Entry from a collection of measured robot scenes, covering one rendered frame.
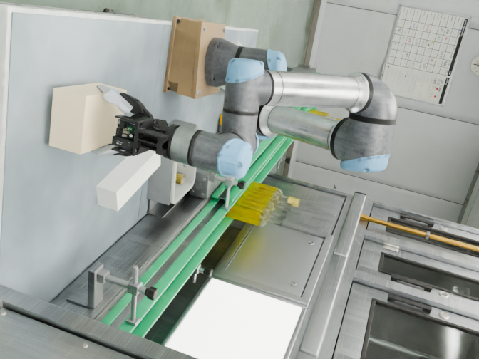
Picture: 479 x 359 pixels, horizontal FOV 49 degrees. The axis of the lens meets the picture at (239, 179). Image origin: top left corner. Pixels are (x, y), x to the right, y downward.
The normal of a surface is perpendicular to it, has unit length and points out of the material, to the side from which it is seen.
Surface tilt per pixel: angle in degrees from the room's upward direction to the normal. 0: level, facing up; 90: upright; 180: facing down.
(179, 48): 90
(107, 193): 90
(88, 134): 0
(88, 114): 0
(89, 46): 0
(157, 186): 90
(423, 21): 90
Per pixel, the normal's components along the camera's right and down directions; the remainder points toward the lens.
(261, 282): 0.13, -0.89
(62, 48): 0.93, 0.26
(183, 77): -0.31, 0.24
